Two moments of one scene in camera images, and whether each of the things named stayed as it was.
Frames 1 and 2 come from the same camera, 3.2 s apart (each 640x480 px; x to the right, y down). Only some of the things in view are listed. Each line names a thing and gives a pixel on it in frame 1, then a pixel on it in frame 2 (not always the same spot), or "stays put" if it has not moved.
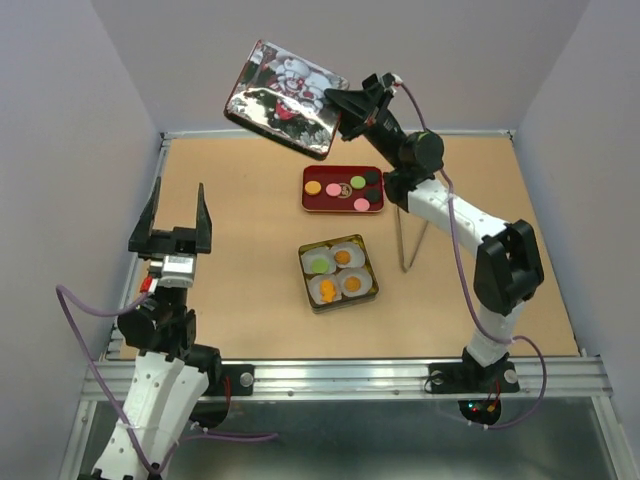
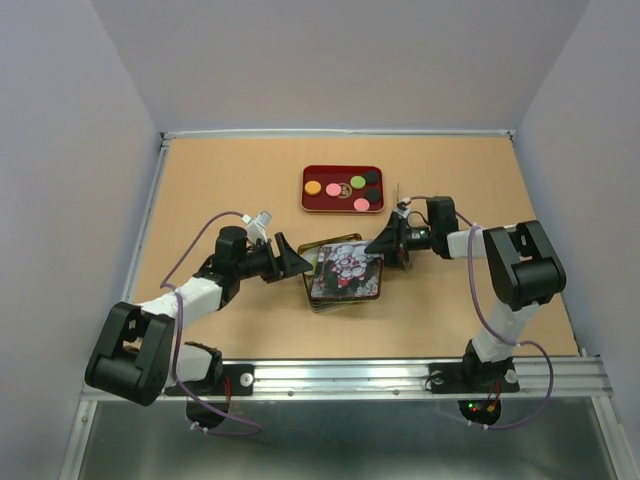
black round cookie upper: x=372 y=177 stays put
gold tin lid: x=283 y=97 -> x=343 y=271
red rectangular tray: x=342 y=188 stays put
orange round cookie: x=312 y=187 stays put
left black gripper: x=180 y=239 -> x=288 y=263
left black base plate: x=242 y=379 stays put
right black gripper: x=362 y=108 -> x=393 y=238
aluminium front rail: x=565 y=379 stays put
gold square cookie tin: x=338 y=273 stays put
